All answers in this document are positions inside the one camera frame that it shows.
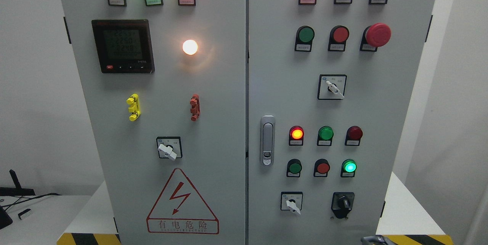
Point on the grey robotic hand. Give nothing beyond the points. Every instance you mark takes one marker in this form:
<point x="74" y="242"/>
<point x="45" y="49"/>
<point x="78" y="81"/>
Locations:
<point x="377" y="240"/>

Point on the red indicator middle right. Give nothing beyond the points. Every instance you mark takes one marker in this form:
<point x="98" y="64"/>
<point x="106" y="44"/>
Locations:
<point x="353" y="136"/>

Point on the white selector switch upper right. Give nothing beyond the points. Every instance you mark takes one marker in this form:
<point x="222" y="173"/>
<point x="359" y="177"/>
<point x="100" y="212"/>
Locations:
<point x="331" y="87"/>

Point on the green indicator middle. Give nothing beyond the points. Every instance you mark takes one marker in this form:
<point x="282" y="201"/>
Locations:
<point x="325" y="136"/>

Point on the red electric hazard sticker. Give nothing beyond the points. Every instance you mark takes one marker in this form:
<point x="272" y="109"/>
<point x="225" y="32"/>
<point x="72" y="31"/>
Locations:
<point x="181" y="209"/>

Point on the white selector switch lower right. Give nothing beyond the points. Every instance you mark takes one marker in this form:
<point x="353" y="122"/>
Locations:
<point x="291" y="201"/>

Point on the red push button upper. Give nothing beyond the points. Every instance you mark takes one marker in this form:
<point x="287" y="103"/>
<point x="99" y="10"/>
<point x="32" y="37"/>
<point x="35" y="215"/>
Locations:
<point x="338" y="38"/>

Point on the white lit indicator light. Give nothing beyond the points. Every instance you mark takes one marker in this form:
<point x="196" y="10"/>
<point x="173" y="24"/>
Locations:
<point x="190" y="47"/>

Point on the red emergency stop button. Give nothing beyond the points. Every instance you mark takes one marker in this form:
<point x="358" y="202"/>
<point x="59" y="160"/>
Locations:
<point x="375" y="36"/>

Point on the grey cabinet door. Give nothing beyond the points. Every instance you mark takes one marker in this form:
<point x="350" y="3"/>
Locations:
<point x="213" y="147"/>
<point x="284" y="83"/>

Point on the white selector switch left door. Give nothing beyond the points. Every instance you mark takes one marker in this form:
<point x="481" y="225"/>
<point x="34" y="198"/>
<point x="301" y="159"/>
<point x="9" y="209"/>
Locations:
<point x="169" y="148"/>

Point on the silver door lock handle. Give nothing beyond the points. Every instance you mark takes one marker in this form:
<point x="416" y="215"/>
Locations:
<point x="267" y="144"/>

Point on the black device with antenna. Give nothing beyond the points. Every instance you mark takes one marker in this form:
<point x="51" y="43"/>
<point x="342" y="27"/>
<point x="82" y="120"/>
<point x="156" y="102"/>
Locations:
<point x="17" y="190"/>

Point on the black digital power meter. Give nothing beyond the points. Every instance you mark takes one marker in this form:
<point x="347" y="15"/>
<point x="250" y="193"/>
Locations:
<point x="123" y="46"/>

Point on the black rotary knob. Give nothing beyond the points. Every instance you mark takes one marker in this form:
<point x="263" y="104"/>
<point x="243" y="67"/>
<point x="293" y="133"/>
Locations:
<point x="342" y="203"/>

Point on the green push button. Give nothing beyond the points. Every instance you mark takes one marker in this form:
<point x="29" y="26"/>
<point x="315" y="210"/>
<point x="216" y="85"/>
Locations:
<point x="304" y="39"/>
<point x="293" y="168"/>
<point x="348" y="168"/>

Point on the green push button lower right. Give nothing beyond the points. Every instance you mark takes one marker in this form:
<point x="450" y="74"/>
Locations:
<point x="348" y="168"/>

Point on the red push button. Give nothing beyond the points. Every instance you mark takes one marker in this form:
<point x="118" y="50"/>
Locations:
<point x="321" y="168"/>
<point x="338" y="38"/>

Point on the red terminal handle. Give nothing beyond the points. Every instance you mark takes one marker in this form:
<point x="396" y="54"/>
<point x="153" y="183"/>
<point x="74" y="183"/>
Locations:
<point x="195" y="107"/>

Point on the grey left cabinet door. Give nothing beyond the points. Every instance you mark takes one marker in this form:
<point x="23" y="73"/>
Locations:
<point x="213" y="147"/>

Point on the grey right cabinet door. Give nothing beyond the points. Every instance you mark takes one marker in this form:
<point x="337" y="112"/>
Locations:
<point x="284" y="83"/>

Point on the white selector switch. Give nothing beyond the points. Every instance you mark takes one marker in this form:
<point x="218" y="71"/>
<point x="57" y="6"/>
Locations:
<point x="331" y="87"/>
<point x="291" y="201"/>

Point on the small black white adapter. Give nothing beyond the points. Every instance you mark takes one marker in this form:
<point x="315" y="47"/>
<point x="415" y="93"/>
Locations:
<point x="24" y="214"/>

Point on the green push button upper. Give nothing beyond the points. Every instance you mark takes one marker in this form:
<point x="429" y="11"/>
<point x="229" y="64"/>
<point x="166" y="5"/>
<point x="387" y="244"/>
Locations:
<point x="304" y="39"/>

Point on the red push button lower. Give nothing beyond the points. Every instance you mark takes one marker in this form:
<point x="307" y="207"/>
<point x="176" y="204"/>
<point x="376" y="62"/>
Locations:
<point x="321" y="168"/>

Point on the red lit indicator middle left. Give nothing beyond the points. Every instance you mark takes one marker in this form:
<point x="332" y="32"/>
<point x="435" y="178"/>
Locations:
<point x="296" y="135"/>

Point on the yellow terminal handle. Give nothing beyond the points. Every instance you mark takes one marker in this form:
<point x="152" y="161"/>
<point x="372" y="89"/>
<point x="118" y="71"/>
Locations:
<point x="134" y="107"/>

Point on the green push button lower left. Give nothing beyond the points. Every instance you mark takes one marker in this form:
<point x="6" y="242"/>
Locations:
<point x="293" y="168"/>

